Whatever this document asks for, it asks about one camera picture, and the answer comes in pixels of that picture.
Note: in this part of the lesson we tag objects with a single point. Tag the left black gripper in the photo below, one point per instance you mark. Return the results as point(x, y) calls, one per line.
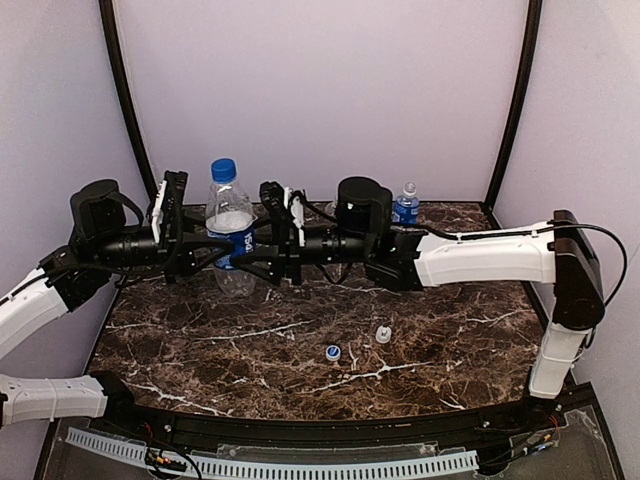
point(182, 253)

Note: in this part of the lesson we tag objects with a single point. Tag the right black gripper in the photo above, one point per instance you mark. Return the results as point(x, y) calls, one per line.
point(287, 246)

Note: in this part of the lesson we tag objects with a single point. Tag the blue cap water bottle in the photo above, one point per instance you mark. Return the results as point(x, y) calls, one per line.
point(229, 216)

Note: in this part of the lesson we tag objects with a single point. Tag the white blue bottle cap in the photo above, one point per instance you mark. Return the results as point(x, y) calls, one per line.
point(333, 353)

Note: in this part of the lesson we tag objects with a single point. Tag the clear bottle cap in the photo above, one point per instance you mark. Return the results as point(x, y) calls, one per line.
point(383, 334)

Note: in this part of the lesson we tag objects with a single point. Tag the white cap water bottle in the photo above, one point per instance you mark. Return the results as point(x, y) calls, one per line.
point(406, 206)

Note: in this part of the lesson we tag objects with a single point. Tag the clear unlabeled plastic bottle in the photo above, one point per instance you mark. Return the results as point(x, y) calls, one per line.
point(330, 208)

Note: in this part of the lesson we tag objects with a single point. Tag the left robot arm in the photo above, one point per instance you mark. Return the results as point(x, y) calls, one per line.
point(110, 236)

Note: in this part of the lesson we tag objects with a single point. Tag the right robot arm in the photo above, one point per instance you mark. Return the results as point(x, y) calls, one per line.
point(401, 257)

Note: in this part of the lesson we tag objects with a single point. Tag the small circuit board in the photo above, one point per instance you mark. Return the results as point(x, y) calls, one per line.
point(159, 460)

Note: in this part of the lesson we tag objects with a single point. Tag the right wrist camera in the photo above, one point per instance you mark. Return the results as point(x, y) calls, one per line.
point(285, 213)

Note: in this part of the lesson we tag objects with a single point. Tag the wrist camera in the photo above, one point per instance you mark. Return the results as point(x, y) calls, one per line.
point(162, 210)
point(285, 213)

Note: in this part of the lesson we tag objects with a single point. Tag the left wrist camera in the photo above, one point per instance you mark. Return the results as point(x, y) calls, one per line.
point(162, 210)

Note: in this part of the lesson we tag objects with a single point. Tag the left black frame post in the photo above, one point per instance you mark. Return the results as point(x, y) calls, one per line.
point(128, 110)

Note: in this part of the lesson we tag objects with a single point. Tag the black frame post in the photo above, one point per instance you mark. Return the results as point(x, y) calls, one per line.
point(521, 83)
point(128, 110)

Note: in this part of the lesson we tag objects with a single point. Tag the white slotted cable duct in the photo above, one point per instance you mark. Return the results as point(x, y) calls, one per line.
point(414, 461)

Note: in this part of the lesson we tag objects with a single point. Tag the black front table rail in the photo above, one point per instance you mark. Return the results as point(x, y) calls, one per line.
point(483, 427)

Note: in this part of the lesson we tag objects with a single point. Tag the right black frame post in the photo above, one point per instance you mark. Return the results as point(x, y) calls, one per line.
point(521, 83)

